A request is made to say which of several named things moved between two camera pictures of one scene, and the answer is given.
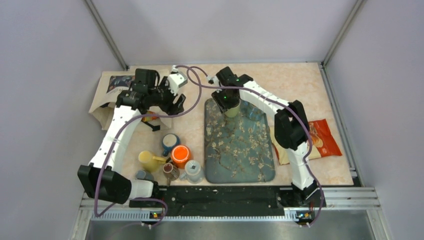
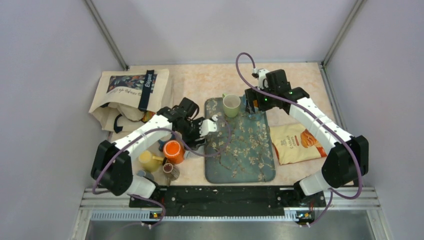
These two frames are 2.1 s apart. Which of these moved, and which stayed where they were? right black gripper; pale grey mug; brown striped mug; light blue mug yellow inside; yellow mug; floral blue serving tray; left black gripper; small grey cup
Moved: left black gripper; pale grey mug; right black gripper
Stayed: light blue mug yellow inside; brown striped mug; floral blue serving tray; small grey cup; yellow mug
